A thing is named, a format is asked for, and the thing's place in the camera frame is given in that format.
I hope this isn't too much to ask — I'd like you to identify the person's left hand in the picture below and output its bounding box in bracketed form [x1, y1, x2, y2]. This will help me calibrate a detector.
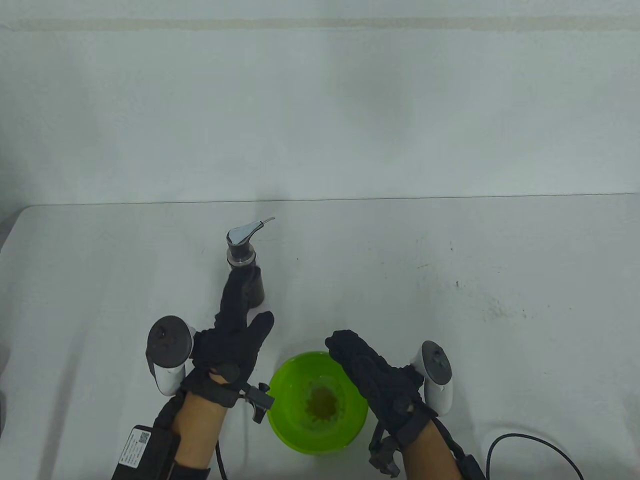
[181, 267, 275, 409]

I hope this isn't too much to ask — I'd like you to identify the person's right hand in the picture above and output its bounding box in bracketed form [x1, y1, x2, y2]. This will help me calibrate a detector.
[325, 329, 439, 441]

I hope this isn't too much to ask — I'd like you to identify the dark sauce pump bottle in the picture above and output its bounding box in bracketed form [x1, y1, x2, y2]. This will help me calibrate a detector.
[226, 217, 276, 308]

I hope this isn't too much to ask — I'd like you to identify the green plastic bowl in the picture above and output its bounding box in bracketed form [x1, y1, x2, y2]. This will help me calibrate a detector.
[267, 351, 369, 455]

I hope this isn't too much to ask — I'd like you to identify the person's left forearm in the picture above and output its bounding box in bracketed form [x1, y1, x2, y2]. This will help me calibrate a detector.
[172, 392, 228, 471]

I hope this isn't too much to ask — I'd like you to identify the person's right forearm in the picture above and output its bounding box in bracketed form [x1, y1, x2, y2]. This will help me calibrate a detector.
[400, 419, 463, 480]

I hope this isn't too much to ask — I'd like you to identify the plain black forearm box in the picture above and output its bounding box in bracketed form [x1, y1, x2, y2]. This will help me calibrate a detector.
[457, 452, 486, 480]

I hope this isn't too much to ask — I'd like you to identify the white and black right controller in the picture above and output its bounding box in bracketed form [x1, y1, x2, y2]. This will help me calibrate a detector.
[410, 340, 454, 415]

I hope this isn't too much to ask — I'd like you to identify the white and black controller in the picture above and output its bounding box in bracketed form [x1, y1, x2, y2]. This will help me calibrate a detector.
[145, 315, 197, 396]
[410, 340, 454, 415]

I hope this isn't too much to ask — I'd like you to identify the white and black left controller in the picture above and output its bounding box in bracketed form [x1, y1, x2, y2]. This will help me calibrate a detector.
[145, 315, 197, 396]

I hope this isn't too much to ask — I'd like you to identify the black box with white label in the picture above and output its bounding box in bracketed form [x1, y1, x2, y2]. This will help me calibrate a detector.
[111, 425, 181, 480]

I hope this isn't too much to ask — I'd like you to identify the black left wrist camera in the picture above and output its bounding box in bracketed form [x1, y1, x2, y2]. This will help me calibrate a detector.
[245, 382, 276, 424]

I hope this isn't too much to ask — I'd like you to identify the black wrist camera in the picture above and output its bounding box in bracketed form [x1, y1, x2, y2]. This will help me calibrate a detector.
[369, 432, 401, 476]
[245, 382, 276, 424]

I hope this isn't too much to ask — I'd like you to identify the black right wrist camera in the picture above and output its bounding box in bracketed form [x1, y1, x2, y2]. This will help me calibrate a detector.
[369, 432, 401, 476]

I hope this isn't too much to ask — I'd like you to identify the black forearm strap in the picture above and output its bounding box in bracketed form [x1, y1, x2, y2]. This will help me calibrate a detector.
[165, 462, 213, 480]

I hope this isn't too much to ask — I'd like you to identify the long black cable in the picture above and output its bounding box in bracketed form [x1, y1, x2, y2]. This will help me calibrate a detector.
[487, 434, 586, 480]

